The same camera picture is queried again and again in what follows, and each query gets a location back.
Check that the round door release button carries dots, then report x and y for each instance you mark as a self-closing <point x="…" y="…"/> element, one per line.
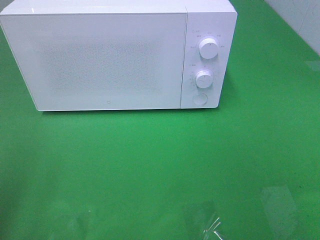
<point x="200" y="99"/>

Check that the white microwave knob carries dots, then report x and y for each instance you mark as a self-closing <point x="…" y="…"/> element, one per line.
<point x="208" y="48"/>
<point x="204" y="79"/>

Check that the white microwave oven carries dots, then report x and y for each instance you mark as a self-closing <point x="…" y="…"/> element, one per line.
<point x="216" y="18"/>

